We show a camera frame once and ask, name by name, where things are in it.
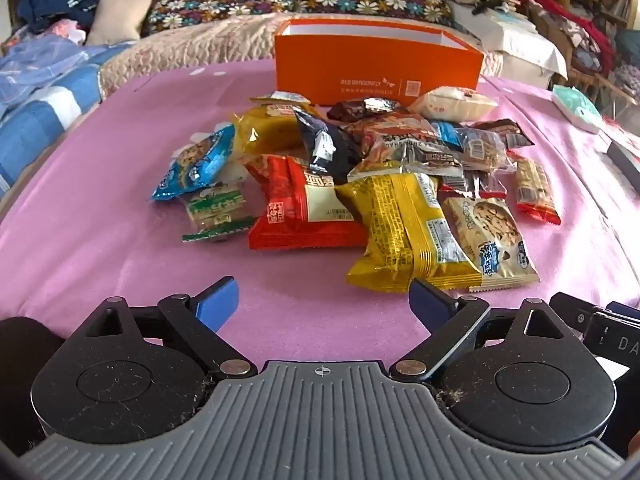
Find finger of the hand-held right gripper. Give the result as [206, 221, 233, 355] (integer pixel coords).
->
[549, 292, 608, 346]
[606, 301, 640, 322]

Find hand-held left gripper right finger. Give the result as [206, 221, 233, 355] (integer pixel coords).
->
[389, 277, 571, 382]

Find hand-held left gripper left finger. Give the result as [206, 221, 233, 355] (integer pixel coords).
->
[82, 276, 259, 379]

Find clear red-edged cookie packet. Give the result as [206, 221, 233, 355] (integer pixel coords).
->
[440, 170, 508, 200]

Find orange cardboard box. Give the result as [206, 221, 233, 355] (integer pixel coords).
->
[273, 19, 485, 107]

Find yellow foil snack packet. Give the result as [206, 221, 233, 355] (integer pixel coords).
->
[335, 172, 482, 293]

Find beige cookie packet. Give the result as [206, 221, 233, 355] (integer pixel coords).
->
[442, 196, 541, 292]

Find pink floral tablecloth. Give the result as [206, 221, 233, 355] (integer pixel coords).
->
[0, 57, 640, 361]

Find large red snack packet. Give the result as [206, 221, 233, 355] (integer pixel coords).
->
[240, 155, 368, 251]

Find red-edged orange snack packet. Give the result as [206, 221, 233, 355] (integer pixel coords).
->
[514, 155, 562, 226]

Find blue cookie packet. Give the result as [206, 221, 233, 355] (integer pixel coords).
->
[151, 124, 237, 203]

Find silver printed snack packet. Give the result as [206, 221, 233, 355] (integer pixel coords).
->
[347, 137, 466, 183]

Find black box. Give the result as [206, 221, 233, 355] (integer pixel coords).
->
[605, 137, 640, 191]

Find blue clear snack bar packet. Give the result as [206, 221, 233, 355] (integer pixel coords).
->
[432, 121, 518, 173]

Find translucent yellow snack packet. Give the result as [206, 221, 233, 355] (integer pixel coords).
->
[230, 105, 321, 156]

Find orange red printed snack packet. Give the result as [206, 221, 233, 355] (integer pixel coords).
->
[345, 112, 441, 161]

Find dark brown snack packet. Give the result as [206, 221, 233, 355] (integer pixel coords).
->
[470, 119, 535, 151]

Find dark red snack packet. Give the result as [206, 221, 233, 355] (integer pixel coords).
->
[327, 97, 411, 122]

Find teal tissue pack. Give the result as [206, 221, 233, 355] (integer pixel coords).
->
[552, 85, 606, 133]

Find small white green snack packet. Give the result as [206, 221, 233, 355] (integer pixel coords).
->
[250, 90, 311, 107]

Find beige quilted blanket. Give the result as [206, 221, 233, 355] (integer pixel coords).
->
[100, 12, 506, 101]

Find white cloth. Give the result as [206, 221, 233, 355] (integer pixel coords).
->
[450, 2, 568, 86]

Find blue striped quilt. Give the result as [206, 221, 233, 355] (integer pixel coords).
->
[0, 20, 136, 201]

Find red fuzzy cloth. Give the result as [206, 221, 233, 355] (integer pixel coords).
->
[520, 0, 616, 76]

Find floral cushion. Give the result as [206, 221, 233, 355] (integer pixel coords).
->
[145, 0, 296, 36]
[295, 0, 453, 28]

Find beige pillow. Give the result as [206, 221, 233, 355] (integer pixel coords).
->
[86, 0, 161, 46]

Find dark blue clothes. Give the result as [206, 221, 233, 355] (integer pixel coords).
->
[17, 0, 101, 28]

